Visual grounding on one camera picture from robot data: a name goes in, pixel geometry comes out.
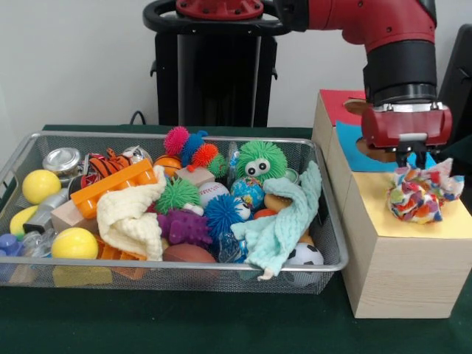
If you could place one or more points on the colourful confetti print cloth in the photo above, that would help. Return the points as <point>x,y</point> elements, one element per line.
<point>416,203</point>

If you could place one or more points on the orange toy brick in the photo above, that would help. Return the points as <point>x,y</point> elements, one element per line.
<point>110,184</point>

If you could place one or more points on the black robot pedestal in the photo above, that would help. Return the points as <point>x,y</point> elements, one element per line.
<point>206,81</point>

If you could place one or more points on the green spiky caterpillar toy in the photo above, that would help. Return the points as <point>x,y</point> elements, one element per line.
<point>178,193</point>

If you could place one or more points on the brown toy football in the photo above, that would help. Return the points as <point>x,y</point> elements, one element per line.
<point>190,253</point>

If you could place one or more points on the purple spiky toy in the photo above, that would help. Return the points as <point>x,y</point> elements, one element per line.
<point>182,228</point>

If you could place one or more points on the small soccer ball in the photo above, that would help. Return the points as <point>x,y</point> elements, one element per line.
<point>305,254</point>

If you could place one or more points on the black stand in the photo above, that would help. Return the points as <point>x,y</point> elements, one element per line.
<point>461,73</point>

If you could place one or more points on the green puffer ball with eyes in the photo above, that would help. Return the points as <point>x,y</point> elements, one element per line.
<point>271,153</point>

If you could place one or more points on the wooden box with three holes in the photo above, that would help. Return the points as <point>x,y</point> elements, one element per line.
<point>405,280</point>

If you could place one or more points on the multicolour spiky caterpillar toy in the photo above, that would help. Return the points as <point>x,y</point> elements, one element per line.
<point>203,153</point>

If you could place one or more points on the shallow mesh bin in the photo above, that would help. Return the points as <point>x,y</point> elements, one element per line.
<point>184,274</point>

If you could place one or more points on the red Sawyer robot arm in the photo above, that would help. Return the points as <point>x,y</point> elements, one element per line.
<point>398,66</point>

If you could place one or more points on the cream yellow cloth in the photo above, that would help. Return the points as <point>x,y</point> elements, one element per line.
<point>125,221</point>

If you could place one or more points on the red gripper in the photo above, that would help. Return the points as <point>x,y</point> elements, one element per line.
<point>405,127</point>

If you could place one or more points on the yellow tennis ball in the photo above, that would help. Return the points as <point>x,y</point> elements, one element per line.
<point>75,242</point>

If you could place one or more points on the smooth yellow ball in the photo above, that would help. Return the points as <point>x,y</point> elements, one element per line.
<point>41,187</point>

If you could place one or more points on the mint green cloth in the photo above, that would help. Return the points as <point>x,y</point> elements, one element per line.
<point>276,228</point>

